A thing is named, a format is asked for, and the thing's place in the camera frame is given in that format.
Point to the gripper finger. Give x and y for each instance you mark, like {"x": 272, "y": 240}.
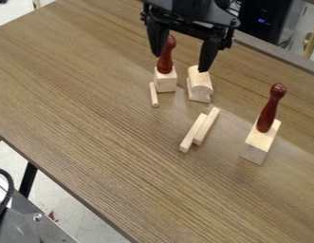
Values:
{"x": 209, "y": 53}
{"x": 157, "y": 38}

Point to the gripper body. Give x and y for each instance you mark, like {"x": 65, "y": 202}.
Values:
{"x": 193, "y": 14}

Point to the white wooden arch block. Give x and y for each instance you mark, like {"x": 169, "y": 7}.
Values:
{"x": 199, "y": 84}

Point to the red wooden pin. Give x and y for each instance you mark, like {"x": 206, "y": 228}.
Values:
{"x": 269, "y": 109}
{"x": 166, "y": 57}

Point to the pale wooden cube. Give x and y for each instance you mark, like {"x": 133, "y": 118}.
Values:
{"x": 259, "y": 144}
{"x": 166, "y": 81}

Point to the pale wooden dowel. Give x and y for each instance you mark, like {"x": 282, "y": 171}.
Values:
{"x": 153, "y": 94}

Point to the black computer tower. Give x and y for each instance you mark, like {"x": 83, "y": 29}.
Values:
{"x": 264, "y": 19}

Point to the pale wooden bar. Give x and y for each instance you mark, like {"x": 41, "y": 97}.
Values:
{"x": 193, "y": 133}
{"x": 206, "y": 126}

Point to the black metal box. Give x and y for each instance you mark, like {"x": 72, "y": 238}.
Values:
{"x": 26, "y": 221}

